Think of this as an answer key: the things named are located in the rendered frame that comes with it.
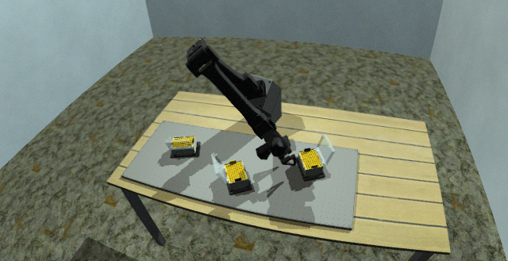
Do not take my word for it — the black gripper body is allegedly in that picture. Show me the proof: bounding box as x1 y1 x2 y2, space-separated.
279 135 292 164

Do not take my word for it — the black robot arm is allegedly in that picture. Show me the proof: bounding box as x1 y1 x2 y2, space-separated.
186 38 286 159

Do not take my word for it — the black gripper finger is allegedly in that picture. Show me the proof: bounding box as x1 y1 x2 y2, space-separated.
283 154 296 166

